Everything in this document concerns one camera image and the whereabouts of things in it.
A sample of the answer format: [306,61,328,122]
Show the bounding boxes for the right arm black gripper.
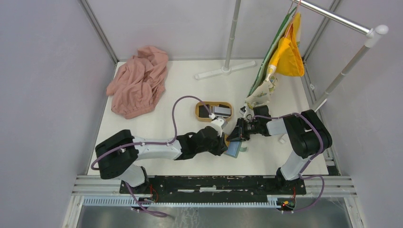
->
[226,117,260,142]

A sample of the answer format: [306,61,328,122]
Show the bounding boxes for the yellow oval card tray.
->
[195,101,233,122]

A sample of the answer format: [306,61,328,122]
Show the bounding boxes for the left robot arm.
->
[91,126,228,194]

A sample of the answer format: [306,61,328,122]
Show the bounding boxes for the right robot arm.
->
[227,105,333,194]

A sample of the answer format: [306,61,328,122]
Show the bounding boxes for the black card in tray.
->
[198,104,210,118]

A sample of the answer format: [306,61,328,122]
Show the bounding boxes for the white striped card in tray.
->
[213,106,231,118]

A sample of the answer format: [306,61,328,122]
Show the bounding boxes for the cartoon print hanging garment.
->
[244,10,291,109]

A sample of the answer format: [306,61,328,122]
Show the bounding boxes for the pink crumpled cloth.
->
[106,46,168,119]

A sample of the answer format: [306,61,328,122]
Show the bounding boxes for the yellow hanging garment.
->
[270,12,305,77]

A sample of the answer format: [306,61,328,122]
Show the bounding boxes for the pink clothes hanger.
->
[284,0,301,38]

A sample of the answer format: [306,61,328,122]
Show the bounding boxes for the white clothes rack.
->
[194,0,389,145]

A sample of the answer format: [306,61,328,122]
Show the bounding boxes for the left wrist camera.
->
[210,117,228,136]

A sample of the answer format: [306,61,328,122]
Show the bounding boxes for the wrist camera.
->
[210,117,228,136]
[239,105,254,121]

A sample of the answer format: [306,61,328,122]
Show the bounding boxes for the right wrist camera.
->
[239,105,254,121]

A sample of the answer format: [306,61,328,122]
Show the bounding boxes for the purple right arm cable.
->
[249,113,326,214]

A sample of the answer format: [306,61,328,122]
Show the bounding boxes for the aluminium frame rails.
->
[62,175,365,228]

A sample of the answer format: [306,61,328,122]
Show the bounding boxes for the white cable duct strip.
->
[82,196,279,209]

